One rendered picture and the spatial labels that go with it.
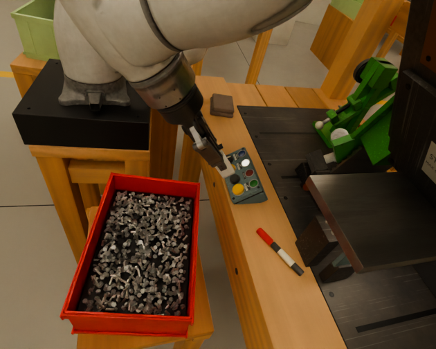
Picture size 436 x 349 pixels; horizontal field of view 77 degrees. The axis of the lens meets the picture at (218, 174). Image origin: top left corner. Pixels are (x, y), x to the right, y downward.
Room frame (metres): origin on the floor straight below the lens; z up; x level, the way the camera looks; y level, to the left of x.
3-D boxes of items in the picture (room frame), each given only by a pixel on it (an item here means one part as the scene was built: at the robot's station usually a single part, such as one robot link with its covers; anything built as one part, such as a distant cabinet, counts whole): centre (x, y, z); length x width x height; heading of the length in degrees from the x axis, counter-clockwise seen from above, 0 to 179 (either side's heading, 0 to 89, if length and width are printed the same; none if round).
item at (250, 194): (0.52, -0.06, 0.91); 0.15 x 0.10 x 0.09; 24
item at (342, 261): (0.32, -0.30, 0.97); 0.10 x 0.02 x 0.14; 114
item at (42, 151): (0.68, 0.41, 0.83); 0.32 x 0.32 x 0.04; 19
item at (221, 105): (0.83, 0.05, 0.91); 0.10 x 0.08 x 0.03; 11
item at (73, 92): (0.67, 0.41, 0.97); 0.22 x 0.18 x 0.06; 27
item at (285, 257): (0.34, -0.17, 0.91); 0.13 x 0.02 x 0.02; 52
